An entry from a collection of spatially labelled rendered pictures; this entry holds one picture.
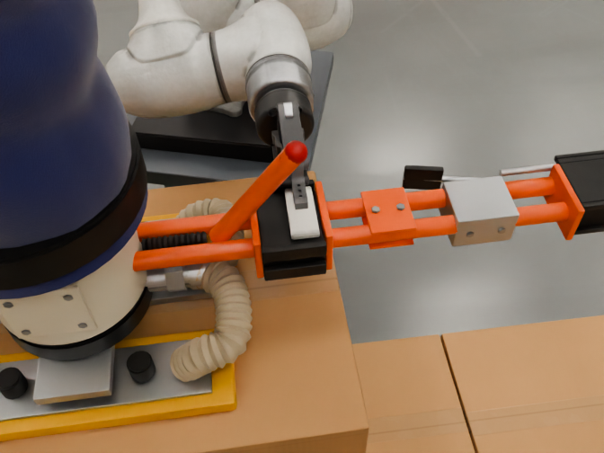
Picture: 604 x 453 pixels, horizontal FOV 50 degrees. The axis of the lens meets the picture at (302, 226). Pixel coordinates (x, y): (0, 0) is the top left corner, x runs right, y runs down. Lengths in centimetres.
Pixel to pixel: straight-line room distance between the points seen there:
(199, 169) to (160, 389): 77
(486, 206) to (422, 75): 225
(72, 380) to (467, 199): 47
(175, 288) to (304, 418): 20
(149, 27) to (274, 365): 48
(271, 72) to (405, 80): 210
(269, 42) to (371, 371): 74
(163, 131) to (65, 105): 96
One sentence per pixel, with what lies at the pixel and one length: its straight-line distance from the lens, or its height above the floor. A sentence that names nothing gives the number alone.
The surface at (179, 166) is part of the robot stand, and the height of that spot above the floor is 75.
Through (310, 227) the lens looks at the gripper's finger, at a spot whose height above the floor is 123.
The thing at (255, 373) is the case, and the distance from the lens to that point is 77.
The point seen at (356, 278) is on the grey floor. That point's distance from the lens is 217.
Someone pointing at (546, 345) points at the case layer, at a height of 54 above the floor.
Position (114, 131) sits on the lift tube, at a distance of 58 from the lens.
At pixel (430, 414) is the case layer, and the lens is 135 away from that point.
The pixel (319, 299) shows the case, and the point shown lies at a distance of 82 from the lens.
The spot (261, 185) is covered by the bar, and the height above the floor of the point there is 128.
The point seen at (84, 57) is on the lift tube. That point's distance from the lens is 52.
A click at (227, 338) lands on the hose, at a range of 71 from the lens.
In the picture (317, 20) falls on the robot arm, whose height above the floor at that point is 98.
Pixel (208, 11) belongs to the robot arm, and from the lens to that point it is 140.
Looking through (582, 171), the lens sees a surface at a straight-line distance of 81.
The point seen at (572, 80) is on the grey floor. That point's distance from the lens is 312.
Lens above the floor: 176
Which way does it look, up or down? 50 degrees down
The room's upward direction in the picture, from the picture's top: straight up
